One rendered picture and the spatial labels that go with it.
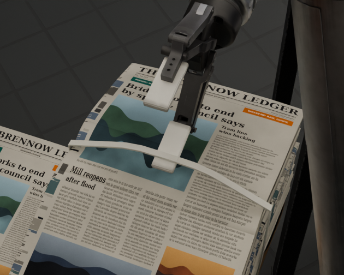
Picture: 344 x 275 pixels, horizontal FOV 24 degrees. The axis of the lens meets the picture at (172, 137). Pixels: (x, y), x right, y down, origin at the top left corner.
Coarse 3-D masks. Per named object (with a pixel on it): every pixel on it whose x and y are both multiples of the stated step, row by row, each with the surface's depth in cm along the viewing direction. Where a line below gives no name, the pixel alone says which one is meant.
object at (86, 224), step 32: (64, 192) 105; (96, 192) 105; (32, 224) 104; (64, 224) 104; (96, 224) 103; (128, 224) 103; (160, 224) 102; (192, 224) 102; (32, 256) 102; (64, 256) 102; (96, 256) 102; (128, 256) 101; (160, 256) 101; (192, 256) 100; (224, 256) 100
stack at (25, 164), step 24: (0, 144) 148; (24, 144) 148; (48, 144) 148; (0, 168) 145; (24, 168) 145; (48, 168) 145; (0, 192) 142; (24, 192) 142; (0, 216) 139; (24, 216) 139; (0, 240) 136; (0, 264) 134
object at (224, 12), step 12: (192, 0) 105; (204, 0) 103; (216, 0) 103; (228, 0) 103; (216, 12) 102; (228, 12) 102; (240, 12) 104; (216, 24) 103; (228, 24) 102; (240, 24) 105; (204, 36) 100; (216, 36) 105; (228, 36) 104; (216, 48) 107; (192, 60) 102; (204, 60) 103
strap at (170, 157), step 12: (72, 144) 109; (84, 144) 108; (96, 144) 107; (108, 144) 106; (120, 144) 105; (132, 144) 104; (156, 156) 103; (168, 156) 103; (192, 168) 102; (204, 168) 102; (216, 180) 102; (228, 180) 102; (240, 192) 102; (264, 204) 103
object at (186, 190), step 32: (96, 128) 111; (64, 160) 108; (96, 160) 108; (128, 160) 108; (192, 160) 108; (128, 192) 105; (160, 192) 105; (192, 192) 105; (224, 192) 105; (256, 192) 105; (224, 224) 102; (256, 224) 102; (256, 256) 110
